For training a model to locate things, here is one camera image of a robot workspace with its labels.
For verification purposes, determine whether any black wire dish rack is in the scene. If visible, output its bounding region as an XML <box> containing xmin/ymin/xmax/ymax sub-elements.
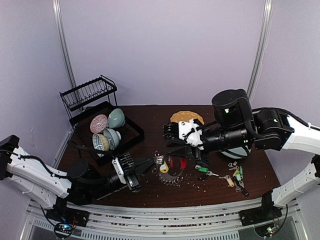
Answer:
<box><xmin>59</xmin><ymin>75</ymin><xmax>145</xmax><ymax>167</ymax></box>

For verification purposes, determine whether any yellow key tag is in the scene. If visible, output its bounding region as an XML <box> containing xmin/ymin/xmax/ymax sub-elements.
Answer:
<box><xmin>218</xmin><ymin>175</ymin><xmax>235</xmax><ymax>188</ymax></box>
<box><xmin>159</xmin><ymin>161</ymin><xmax>169</xmax><ymax>174</ymax></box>

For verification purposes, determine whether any left aluminium frame post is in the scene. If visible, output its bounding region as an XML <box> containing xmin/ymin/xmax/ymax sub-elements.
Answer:
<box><xmin>52</xmin><ymin>0</ymin><xmax>76</xmax><ymax>88</ymax></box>

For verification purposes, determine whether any black key tag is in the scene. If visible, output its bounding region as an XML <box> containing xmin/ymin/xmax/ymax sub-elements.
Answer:
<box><xmin>197</xmin><ymin>174</ymin><xmax>208</xmax><ymax>181</ymax></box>

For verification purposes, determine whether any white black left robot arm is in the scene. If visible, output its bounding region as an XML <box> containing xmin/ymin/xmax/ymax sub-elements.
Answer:
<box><xmin>0</xmin><ymin>135</ymin><xmax>156</xmax><ymax>227</ymax></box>

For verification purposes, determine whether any aluminium frame post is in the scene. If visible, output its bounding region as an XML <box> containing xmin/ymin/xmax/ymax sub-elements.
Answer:
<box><xmin>247</xmin><ymin>0</ymin><xmax>274</xmax><ymax>101</ymax></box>
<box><xmin>52</xmin><ymin>0</ymin><xmax>76</xmax><ymax>88</ymax></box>

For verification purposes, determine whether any blue patterned bowl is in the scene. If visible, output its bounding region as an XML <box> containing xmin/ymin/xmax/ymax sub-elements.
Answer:
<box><xmin>92</xmin><ymin>133</ymin><xmax>110</xmax><ymax>152</ymax></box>

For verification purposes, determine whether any green key tag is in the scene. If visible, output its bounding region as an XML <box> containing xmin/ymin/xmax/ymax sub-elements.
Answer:
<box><xmin>233</xmin><ymin>166</ymin><xmax>243</xmax><ymax>183</ymax></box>
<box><xmin>194</xmin><ymin>165</ymin><xmax>219</xmax><ymax>177</ymax></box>

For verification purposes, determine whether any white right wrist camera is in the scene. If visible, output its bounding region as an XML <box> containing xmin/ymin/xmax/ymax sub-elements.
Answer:
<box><xmin>178</xmin><ymin>118</ymin><xmax>204</xmax><ymax>151</ymax></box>

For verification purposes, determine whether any light blue flower plate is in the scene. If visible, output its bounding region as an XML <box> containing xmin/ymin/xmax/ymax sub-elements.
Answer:
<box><xmin>221</xmin><ymin>146</ymin><xmax>252</xmax><ymax>159</ymax></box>

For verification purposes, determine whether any green ceramic bowl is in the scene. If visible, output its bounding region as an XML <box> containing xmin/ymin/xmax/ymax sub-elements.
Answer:
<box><xmin>108</xmin><ymin>108</ymin><xmax>126</xmax><ymax>129</ymax></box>

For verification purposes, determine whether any red handled key ring holder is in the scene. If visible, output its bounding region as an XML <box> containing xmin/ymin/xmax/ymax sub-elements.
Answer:
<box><xmin>152</xmin><ymin>151</ymin><xmax>184</xmax><ymax>188</ymax></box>

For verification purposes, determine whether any pink patterned bowl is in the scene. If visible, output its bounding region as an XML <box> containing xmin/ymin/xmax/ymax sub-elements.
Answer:
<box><xmin>90</xmin><ymin>114</ymin><xmax>108</xmax><ymax>134</ymax></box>

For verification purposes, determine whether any yellow dotted plate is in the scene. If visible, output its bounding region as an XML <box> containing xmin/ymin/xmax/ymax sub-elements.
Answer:
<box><xmin>170</xmin><ymin>111</ymin><xmax>205</xmax><ymax>125</ymax></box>

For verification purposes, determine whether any right aluminium frame post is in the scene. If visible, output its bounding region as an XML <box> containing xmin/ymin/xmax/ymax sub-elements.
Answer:
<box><xmin>247</xmin><ymin>0</ymin><xmax>274</xmax><ymax>101</ymax></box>

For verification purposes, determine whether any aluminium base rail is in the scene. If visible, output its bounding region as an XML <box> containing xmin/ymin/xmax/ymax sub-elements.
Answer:
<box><xmin>21</xmin><ymin>196</ymin><xmax>310</xmax><ymax>240</ymax></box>

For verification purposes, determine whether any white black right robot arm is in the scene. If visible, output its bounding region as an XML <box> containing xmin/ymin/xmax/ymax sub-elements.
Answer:
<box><xmin>162</xmin><ymin>89</ymin><xmax>320</xmax><ymax>226</ymax></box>

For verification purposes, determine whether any light blue bowl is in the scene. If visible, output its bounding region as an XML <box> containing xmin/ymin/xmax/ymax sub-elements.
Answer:
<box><xmin>103</xmin><ymin>128</ymin><xmax>122</xmax><ymax>151</ymax></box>

